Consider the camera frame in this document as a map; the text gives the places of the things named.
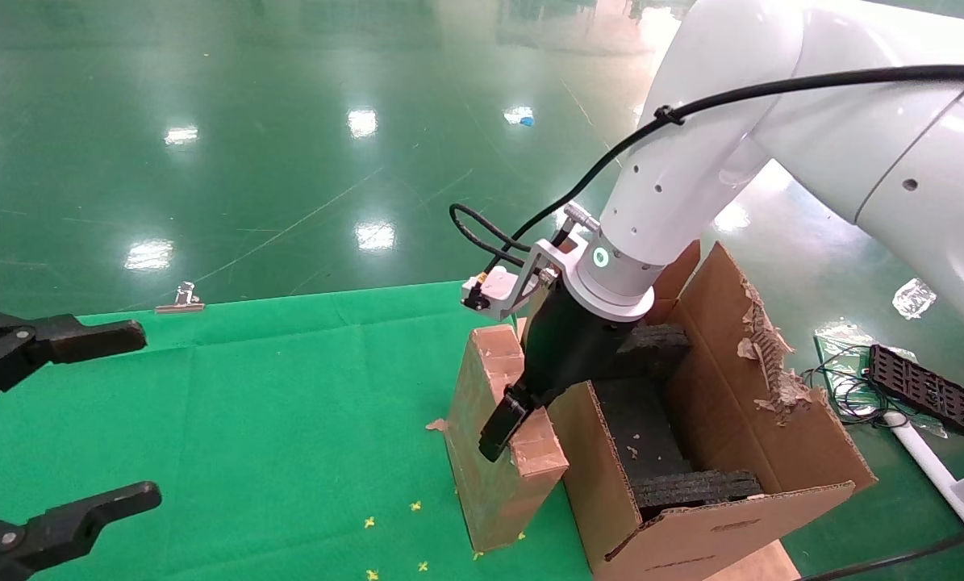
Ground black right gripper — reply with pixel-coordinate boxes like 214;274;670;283
478;284;648;463

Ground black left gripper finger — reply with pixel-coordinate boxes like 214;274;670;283
0;311;148;419
0;482;162;581

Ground taped brown cardboard box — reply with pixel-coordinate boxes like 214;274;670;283
445;325;570;554

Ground large open cardboard carton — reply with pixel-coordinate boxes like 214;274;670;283
522;240;878;581

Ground silver binder clip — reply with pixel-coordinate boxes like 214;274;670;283
155;282;206;314

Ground black foam sheet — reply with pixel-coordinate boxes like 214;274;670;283
593;378;696;485

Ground black foam block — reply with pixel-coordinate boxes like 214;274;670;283
615;323;692;382
631;470;765;521

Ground green tablecloth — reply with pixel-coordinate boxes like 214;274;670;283
0;281;595;581

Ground green plastic bag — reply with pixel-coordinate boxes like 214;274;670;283
812;321;882;380

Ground black grid tray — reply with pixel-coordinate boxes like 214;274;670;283
867;345;964;439

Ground clear plastic bag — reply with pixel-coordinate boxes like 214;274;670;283
893;278;937;320

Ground white pole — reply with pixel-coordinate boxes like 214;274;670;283
885;416;964;566

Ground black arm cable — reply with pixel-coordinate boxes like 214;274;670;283
448;65;964;269

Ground thin black wires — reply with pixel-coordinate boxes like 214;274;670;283
800;347;914;427

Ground black floor cable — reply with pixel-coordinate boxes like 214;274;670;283
800;515;964;581

